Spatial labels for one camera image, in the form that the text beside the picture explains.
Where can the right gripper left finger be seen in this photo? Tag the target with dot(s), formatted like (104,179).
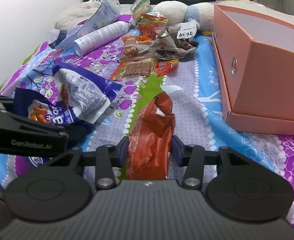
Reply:
(104,158)

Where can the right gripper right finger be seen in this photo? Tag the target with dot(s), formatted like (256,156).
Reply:
(194,158)

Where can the dark red snack bag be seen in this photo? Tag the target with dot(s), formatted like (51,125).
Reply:
(150,140)

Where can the blue white chip bag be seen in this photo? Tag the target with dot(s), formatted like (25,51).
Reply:
(82,99)

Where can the orange braised meat snack bag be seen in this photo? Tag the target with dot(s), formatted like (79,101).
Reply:
(136,47)

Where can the red yellow snack bag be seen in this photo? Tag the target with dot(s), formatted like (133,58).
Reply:
(151,25)

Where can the flat red spicy strip packet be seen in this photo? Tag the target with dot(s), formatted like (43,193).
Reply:
(131,69)

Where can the small orange yellow snack packet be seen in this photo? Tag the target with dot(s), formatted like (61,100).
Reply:
(162,67)

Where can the floral purple blue blanket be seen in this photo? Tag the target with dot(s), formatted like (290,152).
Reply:
(197,103)

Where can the pink cardboard box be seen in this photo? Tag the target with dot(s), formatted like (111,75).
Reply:
(255,61)

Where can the white spray can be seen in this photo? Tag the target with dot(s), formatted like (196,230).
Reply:
(100,37)

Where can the white clear meat snack bag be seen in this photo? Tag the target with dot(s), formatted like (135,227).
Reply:
(182,34)

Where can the silver triangular snack packet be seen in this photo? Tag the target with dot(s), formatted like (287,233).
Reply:
(164,42)

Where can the beige crumpled blanket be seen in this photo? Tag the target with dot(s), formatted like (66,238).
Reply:
(93,15)

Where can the white blue plush toy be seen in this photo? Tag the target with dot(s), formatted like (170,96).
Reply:
(178,12)

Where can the translucent purple standup pouch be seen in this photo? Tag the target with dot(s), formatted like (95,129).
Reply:
(63,39)

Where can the green clear snack packet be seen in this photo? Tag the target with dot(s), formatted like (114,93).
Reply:
(140,7)

